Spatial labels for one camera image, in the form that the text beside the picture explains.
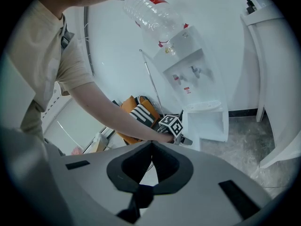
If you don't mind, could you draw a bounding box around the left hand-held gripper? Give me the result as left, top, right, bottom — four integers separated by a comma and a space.
156, 113, 193, 146

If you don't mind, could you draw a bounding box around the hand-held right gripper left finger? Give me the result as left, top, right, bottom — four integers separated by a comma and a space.
61, 140, 152, 226

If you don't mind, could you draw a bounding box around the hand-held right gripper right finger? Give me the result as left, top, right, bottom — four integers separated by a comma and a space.
134, 141, 273, 226

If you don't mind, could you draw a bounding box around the white cabinet with door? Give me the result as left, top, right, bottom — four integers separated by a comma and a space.
152, 24, 230, 152

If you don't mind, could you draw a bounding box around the person's left forearm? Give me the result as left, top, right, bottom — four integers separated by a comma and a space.
68, 81, 176, 144

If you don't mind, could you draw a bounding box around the white desk with drawers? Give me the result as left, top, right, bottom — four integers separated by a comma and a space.
239, 2, 301, 169

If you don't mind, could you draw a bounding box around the clear plastic water bottle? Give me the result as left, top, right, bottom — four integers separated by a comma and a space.
123, 0, 189, 48

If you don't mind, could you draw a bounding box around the translucent plastic jug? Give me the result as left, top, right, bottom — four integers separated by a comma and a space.
93, 132, 110, 153

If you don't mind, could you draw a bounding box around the black white scalloped throw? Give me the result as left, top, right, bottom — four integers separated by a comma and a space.
129, 95, 158, 128

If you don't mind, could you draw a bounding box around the orange sofa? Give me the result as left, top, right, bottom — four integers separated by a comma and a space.
116, 94, 162, 145

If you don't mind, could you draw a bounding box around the person's beige shirt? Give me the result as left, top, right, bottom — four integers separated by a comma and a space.
0, 0, 95, 141

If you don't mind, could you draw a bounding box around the black pump bottle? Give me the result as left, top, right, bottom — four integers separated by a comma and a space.
242, 0, 258, 15

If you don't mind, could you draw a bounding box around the metal handled mop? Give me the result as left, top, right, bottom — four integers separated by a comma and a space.
138, 48, 166, 119

